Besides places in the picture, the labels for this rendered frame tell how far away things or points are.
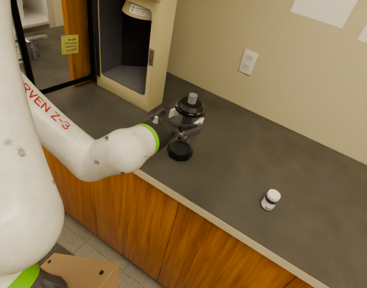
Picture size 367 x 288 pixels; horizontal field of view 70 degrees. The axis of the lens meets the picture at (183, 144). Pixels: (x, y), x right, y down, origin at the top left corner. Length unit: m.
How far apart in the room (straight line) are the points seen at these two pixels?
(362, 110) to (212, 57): 0.73
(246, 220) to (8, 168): 0.73
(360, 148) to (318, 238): 0.59
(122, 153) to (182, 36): 1.02
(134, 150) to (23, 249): 0.32
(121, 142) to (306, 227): 0.69
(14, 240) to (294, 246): 0.79
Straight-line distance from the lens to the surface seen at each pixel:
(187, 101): 0.89
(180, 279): 1.45
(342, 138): 1.44
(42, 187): 0.37
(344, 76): 1.32
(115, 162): 0.60
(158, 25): 1.04
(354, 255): 1.06
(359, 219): 1.18
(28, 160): 0.38
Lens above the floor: 1.65
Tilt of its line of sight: 41 degrees down
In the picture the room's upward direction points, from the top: 14 degrees clockwise
